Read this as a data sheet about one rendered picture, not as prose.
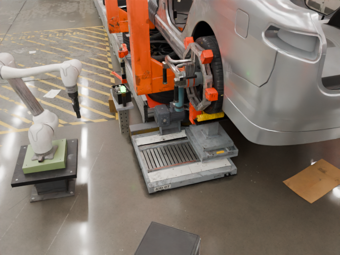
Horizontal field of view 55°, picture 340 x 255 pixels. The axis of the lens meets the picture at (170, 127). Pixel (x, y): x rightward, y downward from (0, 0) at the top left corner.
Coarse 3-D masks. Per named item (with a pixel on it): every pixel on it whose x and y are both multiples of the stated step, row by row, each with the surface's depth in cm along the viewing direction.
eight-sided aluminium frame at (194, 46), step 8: (192, 48) 268; (200, 48) 262; (184, 56) 291; (200, 64) 256; (208, 64) 254; (208, 72) 254; (208, 80) 253; (192, 88) 302; (192, 96) 300; (192, 104) 294; (200, 104) 272; (208, 104) 267
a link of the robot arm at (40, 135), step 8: (32, 128) 259; (40, 128) 259; (48, 128) 268; (32, 136) 258; (40, 136) 258; (48, 136) 264; (32, 144) 261; (40, 144) 260; (48, 144) 265; (40, 152) 265
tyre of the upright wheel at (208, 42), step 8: (200, 40) 270; (208, 40) 260; (216, 40) 260; (208, 48) 256; (216, 48) 254; (216, 56) 251; (216, 64) 249; (216, 72) 250; (216, 80) 253; (216, 88) 255; (216, 104) 263; (208, 112) 281; (216, 112) 277
